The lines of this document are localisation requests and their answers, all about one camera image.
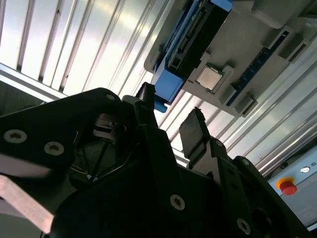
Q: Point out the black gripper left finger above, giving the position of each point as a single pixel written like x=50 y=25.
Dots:
x=49 y=119

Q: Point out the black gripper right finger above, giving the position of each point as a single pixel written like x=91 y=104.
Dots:
x=195 y=134

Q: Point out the hard disk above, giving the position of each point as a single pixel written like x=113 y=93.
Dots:
x=168 y=81

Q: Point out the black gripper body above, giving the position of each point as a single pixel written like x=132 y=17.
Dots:
x=119 y=203

